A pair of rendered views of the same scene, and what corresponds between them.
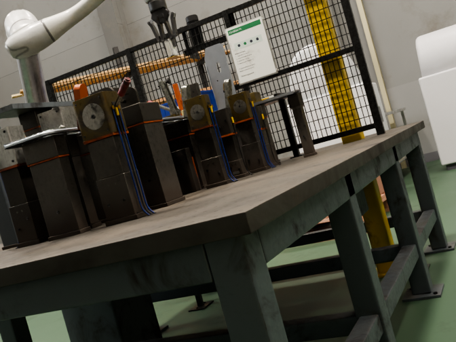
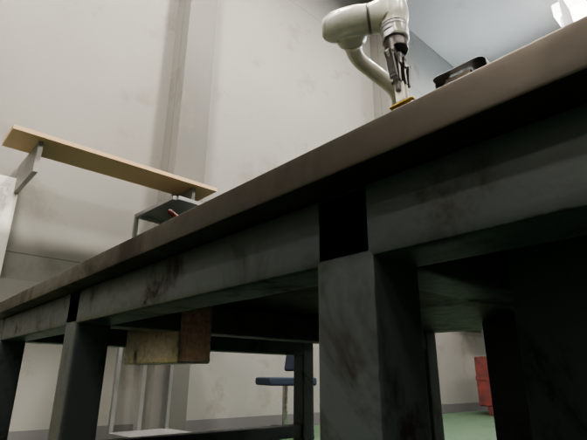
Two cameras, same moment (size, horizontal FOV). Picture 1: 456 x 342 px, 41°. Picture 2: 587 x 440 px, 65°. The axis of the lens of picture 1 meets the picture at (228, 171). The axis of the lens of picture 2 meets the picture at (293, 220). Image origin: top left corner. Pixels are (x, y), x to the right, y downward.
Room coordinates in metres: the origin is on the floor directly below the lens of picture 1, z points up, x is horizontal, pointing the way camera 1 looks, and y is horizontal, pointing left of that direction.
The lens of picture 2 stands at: (2.71, -1.16, 0.47)
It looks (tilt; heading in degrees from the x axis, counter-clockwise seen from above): 19 degrees up; 112
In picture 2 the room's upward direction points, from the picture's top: straight up
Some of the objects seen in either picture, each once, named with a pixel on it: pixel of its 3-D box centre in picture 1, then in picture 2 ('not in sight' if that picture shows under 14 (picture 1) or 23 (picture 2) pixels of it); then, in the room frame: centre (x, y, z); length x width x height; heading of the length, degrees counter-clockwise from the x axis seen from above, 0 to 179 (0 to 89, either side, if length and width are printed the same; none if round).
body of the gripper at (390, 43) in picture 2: (159, 12); (397, 53); (2.56, 0.10, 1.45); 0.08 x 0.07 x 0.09; 68
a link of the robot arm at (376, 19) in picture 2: not in sight; (387, 10); (2.54, 0.10, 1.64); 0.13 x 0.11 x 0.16; 7
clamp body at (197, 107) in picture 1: (211, 141); not in sight; (2.30, 0.03, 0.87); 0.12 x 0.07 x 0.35; 65
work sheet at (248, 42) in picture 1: (251, 51); not in sight; (3.21, -0.29, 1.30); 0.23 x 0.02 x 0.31; 65
